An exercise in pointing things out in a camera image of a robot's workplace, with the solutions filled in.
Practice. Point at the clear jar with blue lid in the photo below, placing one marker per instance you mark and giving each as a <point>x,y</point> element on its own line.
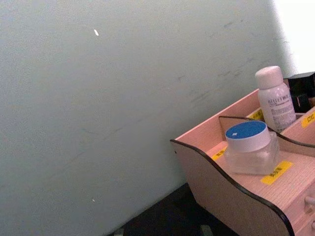
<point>248,147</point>

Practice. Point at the black table cloth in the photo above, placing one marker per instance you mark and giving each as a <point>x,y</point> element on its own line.
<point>169,216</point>

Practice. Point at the pale wooden organizer box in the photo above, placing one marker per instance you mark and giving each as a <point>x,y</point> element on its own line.
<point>236,196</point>

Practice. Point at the white plastic bottle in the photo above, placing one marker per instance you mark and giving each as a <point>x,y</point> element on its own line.
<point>275,98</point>

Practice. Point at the black box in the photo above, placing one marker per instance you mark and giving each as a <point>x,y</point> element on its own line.
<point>301,91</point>

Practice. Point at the clear drawer knob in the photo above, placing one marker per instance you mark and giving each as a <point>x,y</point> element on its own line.
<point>309,202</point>

